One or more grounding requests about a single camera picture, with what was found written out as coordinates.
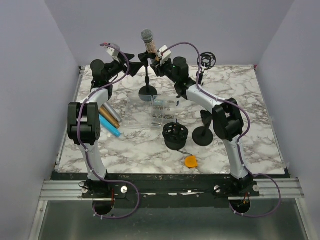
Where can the blue microphone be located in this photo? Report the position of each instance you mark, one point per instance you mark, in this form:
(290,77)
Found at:
(108,126)

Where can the clear screw organizer box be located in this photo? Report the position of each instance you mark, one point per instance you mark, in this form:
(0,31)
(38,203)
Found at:
(150,112)

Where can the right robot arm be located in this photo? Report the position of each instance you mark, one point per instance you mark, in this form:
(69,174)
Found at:
(224,114)

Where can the black tripod shock mount stand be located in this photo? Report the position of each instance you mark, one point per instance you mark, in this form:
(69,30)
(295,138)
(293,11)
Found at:
(206,61)

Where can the glitter microphone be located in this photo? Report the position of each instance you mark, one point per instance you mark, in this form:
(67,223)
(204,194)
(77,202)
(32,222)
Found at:
(148,39)

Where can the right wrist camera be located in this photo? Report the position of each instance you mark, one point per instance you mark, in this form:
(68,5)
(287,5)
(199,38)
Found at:
(164,54)

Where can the silver microphone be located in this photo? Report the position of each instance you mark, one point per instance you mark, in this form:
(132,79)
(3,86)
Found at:
(113,112)

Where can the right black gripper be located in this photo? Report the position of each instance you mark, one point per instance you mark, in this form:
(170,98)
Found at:
(158,71)

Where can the shock mount round base stand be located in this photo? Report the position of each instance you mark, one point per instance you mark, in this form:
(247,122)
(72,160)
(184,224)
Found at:
(175,135)

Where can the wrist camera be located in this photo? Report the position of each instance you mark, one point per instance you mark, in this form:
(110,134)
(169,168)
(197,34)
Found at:
(113,50)
(164,54)

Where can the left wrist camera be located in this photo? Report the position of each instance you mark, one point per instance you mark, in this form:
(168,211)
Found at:
(113,50)

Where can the gold microphone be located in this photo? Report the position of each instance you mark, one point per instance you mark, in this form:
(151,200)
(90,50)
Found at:
(107,115)

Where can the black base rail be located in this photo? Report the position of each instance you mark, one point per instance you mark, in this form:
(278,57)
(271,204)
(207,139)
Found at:
(169,190)

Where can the orange tape measure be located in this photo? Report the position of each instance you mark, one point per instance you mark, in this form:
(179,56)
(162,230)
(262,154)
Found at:
(191,161)

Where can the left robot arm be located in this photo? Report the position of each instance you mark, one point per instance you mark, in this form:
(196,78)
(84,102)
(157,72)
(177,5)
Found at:
(83,117)

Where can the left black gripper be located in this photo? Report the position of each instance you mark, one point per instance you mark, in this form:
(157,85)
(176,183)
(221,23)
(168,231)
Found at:
(123,61)

